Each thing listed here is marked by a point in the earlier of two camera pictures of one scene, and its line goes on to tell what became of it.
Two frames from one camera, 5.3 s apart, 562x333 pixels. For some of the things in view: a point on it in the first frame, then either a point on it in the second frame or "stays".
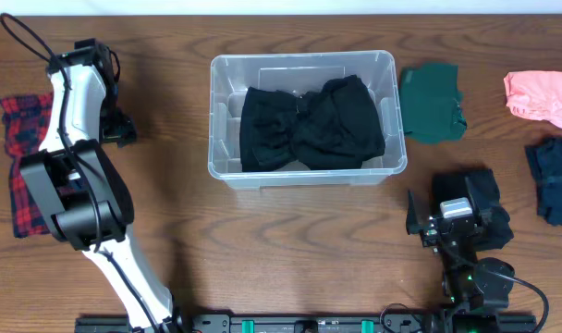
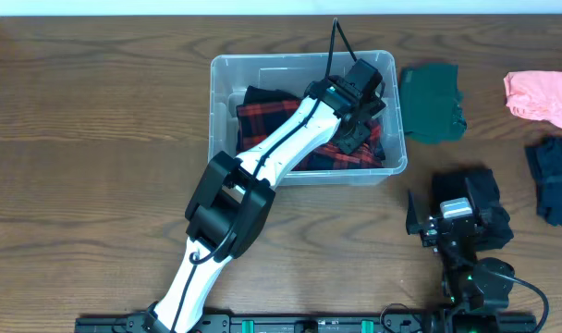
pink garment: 543,95 stays
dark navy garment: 554,165 stays
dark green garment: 430,103 stays
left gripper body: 119,128 → 353,134
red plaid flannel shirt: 24,120 → 256,120
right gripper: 431,229 stays
